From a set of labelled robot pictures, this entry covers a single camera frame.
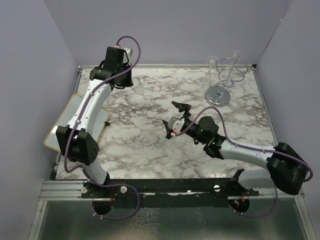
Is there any clear wine glass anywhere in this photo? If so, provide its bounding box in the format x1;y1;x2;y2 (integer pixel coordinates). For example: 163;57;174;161
201;56;219;90
131;77;152;105
230;50;241;68

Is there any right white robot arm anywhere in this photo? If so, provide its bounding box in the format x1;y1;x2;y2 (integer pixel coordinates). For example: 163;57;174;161
163;101;313;196

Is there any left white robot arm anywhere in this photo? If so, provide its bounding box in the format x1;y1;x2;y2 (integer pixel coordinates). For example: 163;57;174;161
55;45;133;198

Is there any chrome wine glass rack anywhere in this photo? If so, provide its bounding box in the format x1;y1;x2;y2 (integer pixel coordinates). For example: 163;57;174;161
204;57;249;108

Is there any yellow framed whiteboard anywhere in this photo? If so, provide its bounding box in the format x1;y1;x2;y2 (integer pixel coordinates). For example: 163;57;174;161
43;94;110;153

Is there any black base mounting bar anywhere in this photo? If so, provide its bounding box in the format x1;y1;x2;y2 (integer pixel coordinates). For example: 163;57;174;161
81;177;259;208

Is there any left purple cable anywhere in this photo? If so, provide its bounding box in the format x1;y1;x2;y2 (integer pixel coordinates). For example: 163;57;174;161
63;36;142;174

